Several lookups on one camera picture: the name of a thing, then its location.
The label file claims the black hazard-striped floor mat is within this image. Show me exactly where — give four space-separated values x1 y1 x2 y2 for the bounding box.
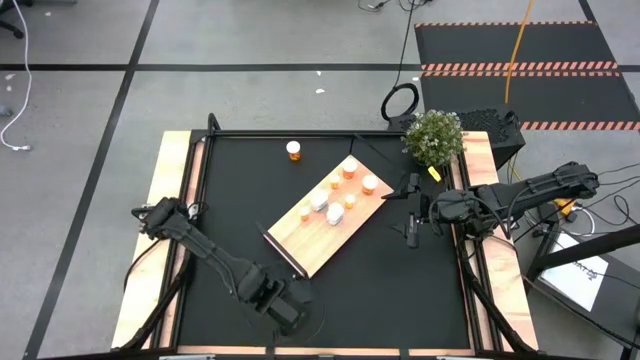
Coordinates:
413 20 621 71
419 69 640 133

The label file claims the black coiled cable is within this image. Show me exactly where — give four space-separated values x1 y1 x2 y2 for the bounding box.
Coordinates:
380 0 421 123

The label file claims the white paper sheet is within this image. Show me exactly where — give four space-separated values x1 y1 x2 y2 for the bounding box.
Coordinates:
539 232 610 313

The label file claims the potted green plant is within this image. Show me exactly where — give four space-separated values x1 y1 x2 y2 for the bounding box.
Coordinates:
401 109 467 168

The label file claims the yellow cable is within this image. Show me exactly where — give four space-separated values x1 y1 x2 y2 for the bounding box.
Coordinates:
503 0 536 105

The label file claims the black office chair base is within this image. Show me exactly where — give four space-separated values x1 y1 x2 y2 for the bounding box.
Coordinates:
0 0 35 40

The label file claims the black table mat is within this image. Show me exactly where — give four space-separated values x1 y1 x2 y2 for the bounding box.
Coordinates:
175 130 472 350

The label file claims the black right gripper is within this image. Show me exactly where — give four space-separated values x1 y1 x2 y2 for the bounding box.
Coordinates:
382 172 439 250

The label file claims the white cable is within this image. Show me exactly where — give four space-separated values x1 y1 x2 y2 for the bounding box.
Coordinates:
0 0 34 152

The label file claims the wooden cutting board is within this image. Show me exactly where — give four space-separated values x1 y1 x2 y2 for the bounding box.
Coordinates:
262 153 393 281

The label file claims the orange cable connector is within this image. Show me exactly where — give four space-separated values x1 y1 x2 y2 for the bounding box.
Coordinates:
549 196 580 217

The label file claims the white medicine bottle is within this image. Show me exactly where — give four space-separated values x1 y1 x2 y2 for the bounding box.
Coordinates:
309 188 330 213
325 201 346 227

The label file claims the black side cart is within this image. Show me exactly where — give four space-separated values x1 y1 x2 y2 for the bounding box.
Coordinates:
524 222 640 360

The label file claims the black metal rig frame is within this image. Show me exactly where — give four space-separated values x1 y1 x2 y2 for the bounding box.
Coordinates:
110 112 541 360

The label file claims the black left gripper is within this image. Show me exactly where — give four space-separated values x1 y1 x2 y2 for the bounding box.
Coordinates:
257 279 312 335

